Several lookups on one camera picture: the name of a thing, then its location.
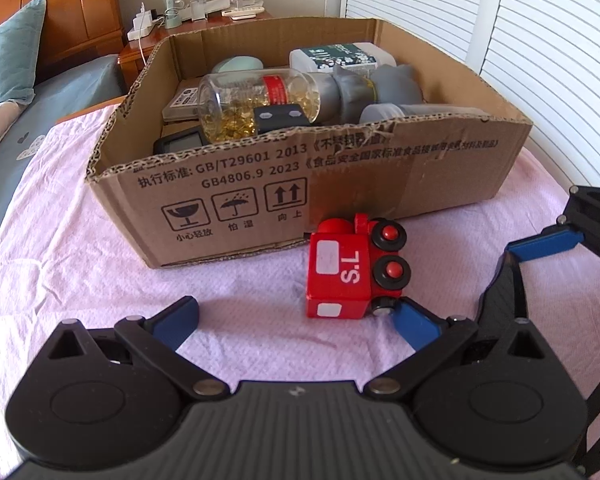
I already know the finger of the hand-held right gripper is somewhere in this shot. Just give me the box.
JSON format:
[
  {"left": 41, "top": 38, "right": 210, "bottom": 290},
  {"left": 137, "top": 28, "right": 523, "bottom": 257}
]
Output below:
[
  {"left": 504, "top": 185, "right": 600, "bottom": 281},
  {"left": 474, "top": 254, "right": 532, "bottom": 334}
]

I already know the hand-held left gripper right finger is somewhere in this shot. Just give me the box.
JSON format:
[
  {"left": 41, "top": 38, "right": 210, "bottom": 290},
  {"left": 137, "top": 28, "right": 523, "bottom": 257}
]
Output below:
[{"left": 362, "top": 297, "right": 547, "bottom": 401}]

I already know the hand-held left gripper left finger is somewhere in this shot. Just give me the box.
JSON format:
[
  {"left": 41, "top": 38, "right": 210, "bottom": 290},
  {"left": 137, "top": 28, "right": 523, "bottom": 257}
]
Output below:
[{"left": 47, "top": 296, "right": 229, "bottom": 403}]

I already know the red toy train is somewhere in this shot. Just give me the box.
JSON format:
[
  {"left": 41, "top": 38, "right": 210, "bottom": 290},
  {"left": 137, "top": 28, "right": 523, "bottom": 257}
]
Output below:
[{"left": 306, "top": 213, "right": 412, "bottom": 320}]

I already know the brown cardboard box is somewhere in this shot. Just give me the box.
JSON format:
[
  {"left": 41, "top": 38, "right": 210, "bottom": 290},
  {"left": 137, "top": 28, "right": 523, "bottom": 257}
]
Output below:
[{"left": 85, "top": 17, "right": 535, "bottom": 270}]

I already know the black digital timer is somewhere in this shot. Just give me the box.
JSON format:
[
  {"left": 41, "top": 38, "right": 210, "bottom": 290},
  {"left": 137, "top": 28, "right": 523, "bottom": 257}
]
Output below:
[{"left": 152, "top": 130, "right": 207, "bottom": 157}]

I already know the small clear plastic box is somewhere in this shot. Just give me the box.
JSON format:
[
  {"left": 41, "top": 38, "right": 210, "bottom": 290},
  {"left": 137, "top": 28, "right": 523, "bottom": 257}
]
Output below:
[{"left": 161, "top": 85, "right": 202, "bottom": 122}]

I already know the glass bottle of yellow capsules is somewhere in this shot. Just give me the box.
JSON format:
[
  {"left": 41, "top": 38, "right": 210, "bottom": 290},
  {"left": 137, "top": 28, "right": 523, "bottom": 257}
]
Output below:
[{"left": 197, "top": 67, "right": 322, "bottom": 145}]

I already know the grey spiky toy figure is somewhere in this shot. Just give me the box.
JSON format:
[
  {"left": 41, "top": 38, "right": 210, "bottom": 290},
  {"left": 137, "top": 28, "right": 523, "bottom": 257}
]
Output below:
[{"left": 316, "top": 62, "right": 487, "bottom": 125}]

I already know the black oval brush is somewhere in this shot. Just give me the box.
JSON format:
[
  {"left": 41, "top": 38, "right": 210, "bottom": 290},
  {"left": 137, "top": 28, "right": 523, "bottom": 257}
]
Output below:
[{"left": 254, "top": 103, "right": 312, "bottom": 135}]

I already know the mint green earbud case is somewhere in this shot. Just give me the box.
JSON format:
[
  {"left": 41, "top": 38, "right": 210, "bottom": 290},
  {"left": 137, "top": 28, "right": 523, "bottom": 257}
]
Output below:
[{"left": 214, "top": 55, "right": 267, "bottom": 77}]

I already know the white box dark label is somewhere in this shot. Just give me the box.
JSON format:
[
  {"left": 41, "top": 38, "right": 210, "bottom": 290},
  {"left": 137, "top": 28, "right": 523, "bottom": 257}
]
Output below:
[{"left": 289, "top": 42, "right": 397, "bottom": 75}]

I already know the grey bed sheet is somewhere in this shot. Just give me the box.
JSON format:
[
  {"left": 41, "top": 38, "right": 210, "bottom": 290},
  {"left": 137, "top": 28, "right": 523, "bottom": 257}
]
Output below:
[{"left": 0, "top": 54, "right": 127, "bottom": 273}]

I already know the wooden nightstand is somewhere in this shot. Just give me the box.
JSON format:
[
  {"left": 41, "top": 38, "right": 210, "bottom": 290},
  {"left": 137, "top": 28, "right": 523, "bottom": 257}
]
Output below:
[{"left": 117, "top": 9, "right": 277, "bottom": 92}]

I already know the white power strip with chargers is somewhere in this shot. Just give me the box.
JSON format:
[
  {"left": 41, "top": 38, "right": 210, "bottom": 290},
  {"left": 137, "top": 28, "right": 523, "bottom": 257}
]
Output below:
[{"left": 127, "top": 2, "right": 167, "bottom": 42}]

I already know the blue pillow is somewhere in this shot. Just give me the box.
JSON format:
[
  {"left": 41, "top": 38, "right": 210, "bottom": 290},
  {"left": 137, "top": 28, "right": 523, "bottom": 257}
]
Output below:
[{"left": 0, "top": 0, "right": 49, "bottom": 112}]

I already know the wooden headboard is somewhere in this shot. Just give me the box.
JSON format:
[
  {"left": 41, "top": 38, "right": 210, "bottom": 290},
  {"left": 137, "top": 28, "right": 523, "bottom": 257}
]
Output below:
[{"left": 0, "top": 0, "right": 127, "bottom": 86}]

